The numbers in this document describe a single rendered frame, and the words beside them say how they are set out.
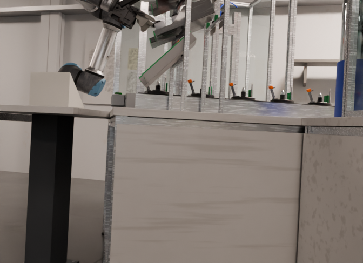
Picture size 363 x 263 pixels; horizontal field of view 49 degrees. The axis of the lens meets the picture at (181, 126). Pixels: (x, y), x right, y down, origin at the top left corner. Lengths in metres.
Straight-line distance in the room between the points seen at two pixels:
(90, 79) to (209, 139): 1.01
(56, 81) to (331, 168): 1.41
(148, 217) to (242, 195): 0.36
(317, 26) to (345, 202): 3.95
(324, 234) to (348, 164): 0.28
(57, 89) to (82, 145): 3.70
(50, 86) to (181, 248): 1.12
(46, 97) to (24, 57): 4.31
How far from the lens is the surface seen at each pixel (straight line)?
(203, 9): 1.79
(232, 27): 3.50
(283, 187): 1.61
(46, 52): 6.06
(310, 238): 1.58
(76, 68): 2.36
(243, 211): 1.56
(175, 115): 1.45
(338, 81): 1.89
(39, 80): 2.21
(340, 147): 1.40
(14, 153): 6.47
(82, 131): 5.80
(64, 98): 2.12
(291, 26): 3.20
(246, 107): 2.15
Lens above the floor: 0.80
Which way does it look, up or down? level
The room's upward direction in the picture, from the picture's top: 3 degrees clockwise
